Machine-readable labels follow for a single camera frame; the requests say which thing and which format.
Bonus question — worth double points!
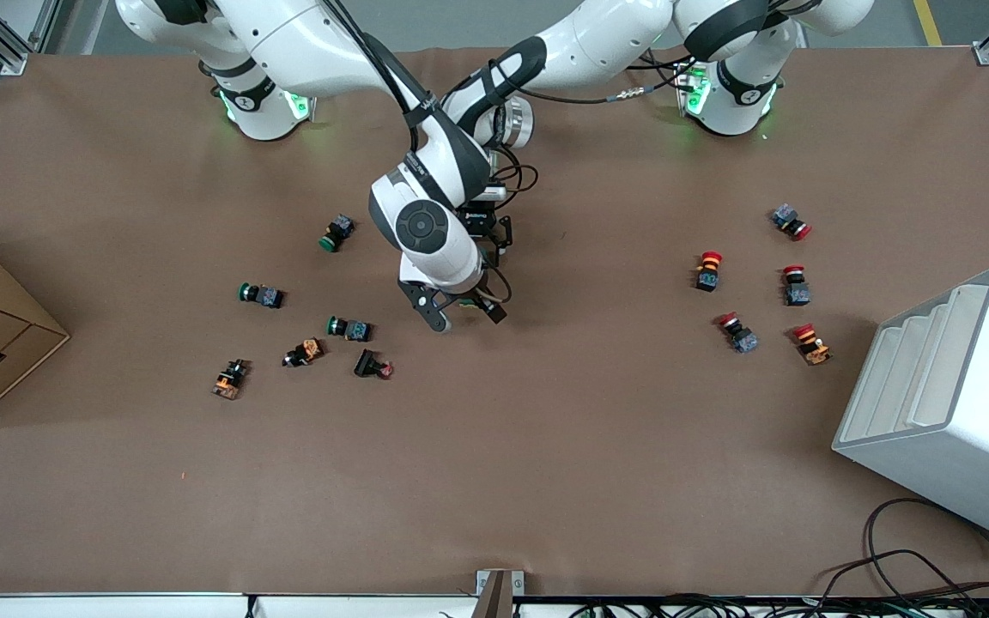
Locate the black square button red terminals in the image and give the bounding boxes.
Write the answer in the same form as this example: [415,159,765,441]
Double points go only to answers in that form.
[354,348,395,380]

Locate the black button orange contact block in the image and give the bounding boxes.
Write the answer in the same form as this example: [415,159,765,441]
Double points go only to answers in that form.
[282,338,325,368]
[211,359,251,401]

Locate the red button orange contact block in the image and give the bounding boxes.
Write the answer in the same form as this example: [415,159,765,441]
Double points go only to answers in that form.
[792,323,833,367]

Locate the white stepped storage bin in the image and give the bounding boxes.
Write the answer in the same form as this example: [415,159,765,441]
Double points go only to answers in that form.
[832,264,989,554]

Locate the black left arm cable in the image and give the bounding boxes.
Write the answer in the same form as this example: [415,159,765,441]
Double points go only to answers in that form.
[486,58,701,211]

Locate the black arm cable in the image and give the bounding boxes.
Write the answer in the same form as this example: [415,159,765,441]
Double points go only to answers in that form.
[321,0,514,303]
[486,58,701,211]

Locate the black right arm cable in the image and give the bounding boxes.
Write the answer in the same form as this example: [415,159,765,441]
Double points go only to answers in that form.
[321,0,514,303]

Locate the silver metal table bracket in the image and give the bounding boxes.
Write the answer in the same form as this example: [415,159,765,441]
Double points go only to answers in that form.
[476,569,525,618]

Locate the black cable bundle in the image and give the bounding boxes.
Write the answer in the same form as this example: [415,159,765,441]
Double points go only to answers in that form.
[537,549,989,618]

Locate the black looped cable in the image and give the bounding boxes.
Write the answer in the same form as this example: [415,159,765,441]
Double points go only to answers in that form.
[864,498,989,602]

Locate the white table edge rail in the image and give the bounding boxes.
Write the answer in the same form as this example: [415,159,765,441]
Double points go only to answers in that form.
[0,592,478,618]

